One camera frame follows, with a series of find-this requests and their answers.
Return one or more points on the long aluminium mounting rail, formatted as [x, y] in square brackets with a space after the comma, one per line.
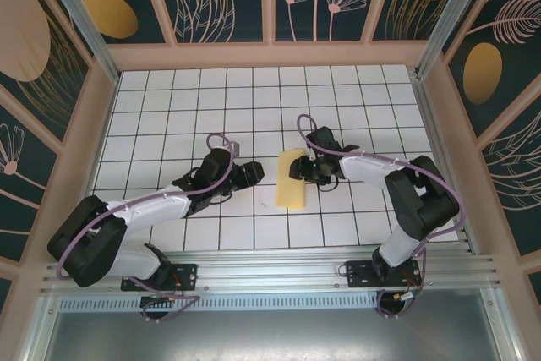
[270, 270]

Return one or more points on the aluminium frame post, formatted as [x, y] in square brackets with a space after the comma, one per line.
[83, 18]
[446, 18]

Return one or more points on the aluminium table edge rail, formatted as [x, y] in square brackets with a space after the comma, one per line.
[447, 166]

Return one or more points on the yellow cloth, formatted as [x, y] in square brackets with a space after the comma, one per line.
[289, 197]

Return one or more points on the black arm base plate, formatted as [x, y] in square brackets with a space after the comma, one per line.
[359, 276]
[188, 273]

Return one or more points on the galvanised metal sheet panel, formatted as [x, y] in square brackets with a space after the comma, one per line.
[270, 335]

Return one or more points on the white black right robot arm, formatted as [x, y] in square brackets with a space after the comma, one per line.
[367, 171]

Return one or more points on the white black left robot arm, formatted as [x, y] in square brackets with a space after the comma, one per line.
[143, 213]

